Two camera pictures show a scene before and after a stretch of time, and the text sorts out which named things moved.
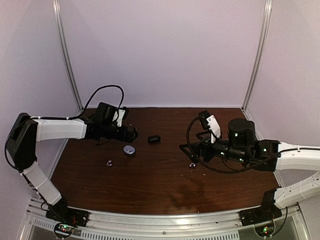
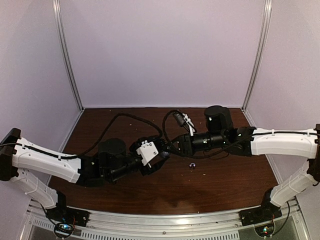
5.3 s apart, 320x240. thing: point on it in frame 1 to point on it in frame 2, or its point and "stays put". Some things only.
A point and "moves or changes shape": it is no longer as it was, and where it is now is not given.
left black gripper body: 122,135 to 148,170
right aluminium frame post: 266,14 stays put
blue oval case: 129,150 moves or changes shape
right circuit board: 265,230 stays put
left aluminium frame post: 57,11 stays put
